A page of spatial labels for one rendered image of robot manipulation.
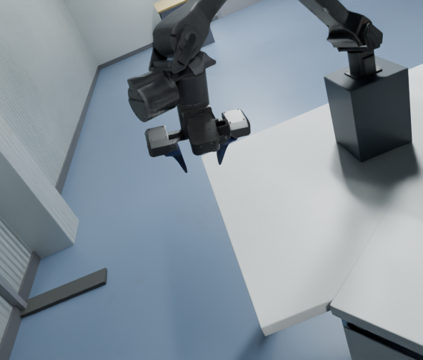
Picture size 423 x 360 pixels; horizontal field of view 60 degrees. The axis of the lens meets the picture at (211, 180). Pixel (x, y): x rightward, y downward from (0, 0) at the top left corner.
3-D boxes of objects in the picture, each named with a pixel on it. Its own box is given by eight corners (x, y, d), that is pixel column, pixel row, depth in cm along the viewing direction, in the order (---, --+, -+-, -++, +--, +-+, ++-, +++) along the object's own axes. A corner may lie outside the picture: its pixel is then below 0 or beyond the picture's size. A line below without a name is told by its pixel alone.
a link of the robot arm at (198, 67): (198, 43, 61) (151, 62, 57) (219, 51, 58) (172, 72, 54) (202, 81, 66) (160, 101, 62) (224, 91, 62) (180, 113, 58)
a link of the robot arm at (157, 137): (136, 100, 63) (139, 117, 59) (239, 78, 65) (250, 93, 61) (146, 139, 69) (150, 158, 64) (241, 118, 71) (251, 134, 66)
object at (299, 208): (203, 163, 127) (200, 156, 125) (447, 61, 124) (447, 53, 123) (265, 336, 68) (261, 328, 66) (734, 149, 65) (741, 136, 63)
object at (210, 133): (178, 110, 61) (185, 130, 56) (220, 101, 62) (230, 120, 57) (185, 139, 65) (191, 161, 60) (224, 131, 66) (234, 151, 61)
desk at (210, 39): (203, 28, 719) (188, -12, 679) (216, 41, 600) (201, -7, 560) (169, 43, 721) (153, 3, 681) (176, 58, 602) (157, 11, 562)
